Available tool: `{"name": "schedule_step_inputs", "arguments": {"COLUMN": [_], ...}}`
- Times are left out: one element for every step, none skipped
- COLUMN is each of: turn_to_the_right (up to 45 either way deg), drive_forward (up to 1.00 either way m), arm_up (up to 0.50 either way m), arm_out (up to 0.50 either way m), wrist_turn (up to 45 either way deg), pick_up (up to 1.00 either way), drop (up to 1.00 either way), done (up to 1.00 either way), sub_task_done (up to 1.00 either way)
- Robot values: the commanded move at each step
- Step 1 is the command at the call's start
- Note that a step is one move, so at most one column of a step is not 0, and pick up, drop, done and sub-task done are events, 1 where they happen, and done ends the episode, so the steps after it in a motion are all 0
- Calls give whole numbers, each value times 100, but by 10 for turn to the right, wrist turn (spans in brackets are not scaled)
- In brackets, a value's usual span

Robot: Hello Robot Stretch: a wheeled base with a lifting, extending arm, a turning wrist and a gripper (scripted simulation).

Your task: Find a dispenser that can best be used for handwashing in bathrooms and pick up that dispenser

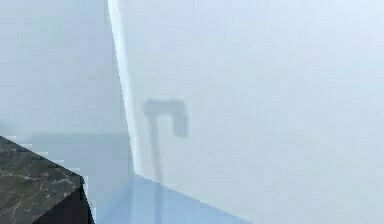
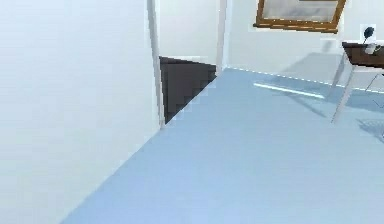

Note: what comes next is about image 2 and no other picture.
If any dark table with white legs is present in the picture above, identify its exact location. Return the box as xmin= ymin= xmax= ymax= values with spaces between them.
xmin=330 ymin=41 xmax=384 ymax=124

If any white mug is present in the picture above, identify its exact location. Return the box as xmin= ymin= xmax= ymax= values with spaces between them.
xmin=364 ymin=43 xmax=382 ymax=55

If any gold framed wall picture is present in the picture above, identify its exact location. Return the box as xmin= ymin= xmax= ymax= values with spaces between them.
xmin=253 ymin=0 xmax=348 ymax=34

